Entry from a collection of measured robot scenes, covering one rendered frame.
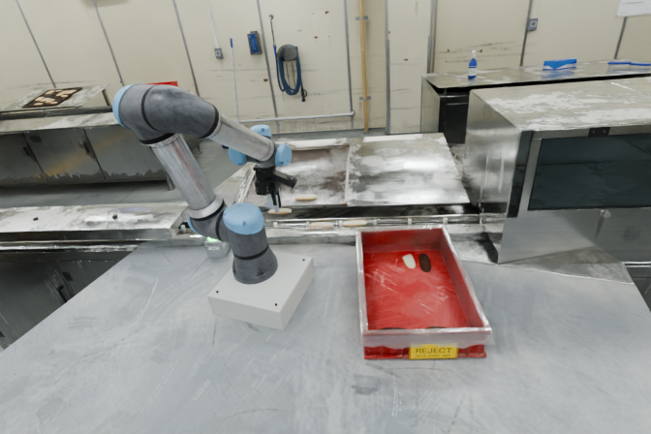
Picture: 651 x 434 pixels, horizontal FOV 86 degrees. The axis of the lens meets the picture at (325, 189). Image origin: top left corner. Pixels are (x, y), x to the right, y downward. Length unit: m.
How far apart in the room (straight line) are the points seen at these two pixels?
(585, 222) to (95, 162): 4.33
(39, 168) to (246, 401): 4.38
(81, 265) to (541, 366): 1.80
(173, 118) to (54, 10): 5.58
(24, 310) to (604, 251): 2.56
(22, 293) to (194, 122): 1.61
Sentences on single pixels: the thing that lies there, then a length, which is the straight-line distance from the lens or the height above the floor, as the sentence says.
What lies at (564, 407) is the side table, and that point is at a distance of 1.06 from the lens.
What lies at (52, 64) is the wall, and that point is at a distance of 6.67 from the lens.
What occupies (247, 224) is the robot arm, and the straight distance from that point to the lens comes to 1.07.
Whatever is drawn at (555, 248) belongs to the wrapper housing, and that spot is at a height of 0.89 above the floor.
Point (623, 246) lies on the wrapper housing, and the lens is 1.48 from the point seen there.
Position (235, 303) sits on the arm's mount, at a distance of 1.14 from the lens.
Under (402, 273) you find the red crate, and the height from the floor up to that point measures 0.82.
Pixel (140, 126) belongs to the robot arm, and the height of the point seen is 1.44.
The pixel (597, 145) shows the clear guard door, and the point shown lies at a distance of 1.25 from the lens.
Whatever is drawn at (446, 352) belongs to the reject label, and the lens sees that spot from 1.02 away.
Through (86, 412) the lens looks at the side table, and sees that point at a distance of 1.19.
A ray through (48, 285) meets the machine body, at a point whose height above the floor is 0.61.
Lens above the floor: 1.66
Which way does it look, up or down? 27 degrees down
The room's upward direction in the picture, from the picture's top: 6 degrees counter-clockwise
